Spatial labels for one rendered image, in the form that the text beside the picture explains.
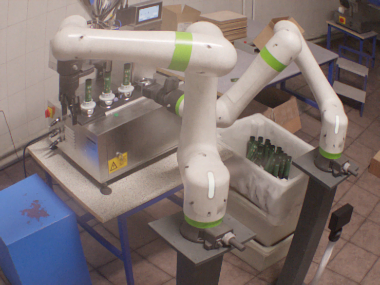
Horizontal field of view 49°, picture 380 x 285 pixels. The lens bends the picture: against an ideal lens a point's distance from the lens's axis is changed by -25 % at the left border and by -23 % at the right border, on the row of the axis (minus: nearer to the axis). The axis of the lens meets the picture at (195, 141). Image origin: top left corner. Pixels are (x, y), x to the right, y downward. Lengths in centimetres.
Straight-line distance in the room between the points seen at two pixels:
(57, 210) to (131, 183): 42
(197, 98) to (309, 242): 103
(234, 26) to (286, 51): 196
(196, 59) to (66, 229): 123
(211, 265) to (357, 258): 151
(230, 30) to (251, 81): 188
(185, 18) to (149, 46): 251
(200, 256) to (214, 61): 61
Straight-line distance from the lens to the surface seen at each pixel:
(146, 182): 221
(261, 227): 264
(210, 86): 156
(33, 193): 242
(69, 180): 223
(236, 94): 196
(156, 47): 130
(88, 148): 210
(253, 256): 281
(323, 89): 210
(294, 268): 246
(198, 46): 132
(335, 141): 201
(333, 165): 206
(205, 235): 162
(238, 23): 381
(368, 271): 300
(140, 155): 222
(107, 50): 130
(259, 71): 190
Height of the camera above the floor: 201
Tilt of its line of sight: 30 degrees down
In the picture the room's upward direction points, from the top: 3 degrees clockwise
